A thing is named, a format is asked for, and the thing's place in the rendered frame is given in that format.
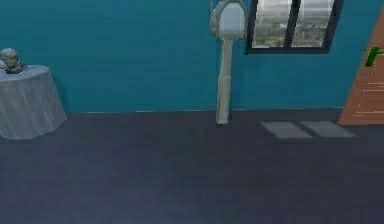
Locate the black framed window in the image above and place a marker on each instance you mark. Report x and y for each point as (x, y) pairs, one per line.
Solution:
(290, 25)

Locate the grey bust statue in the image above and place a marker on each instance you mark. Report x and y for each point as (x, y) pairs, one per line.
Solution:
(11, 60)

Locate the grey cloth covered round table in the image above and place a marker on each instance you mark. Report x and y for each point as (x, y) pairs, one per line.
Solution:
(28, 100)

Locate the orange wooden room door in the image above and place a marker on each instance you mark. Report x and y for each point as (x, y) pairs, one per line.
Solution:
(368, 90)

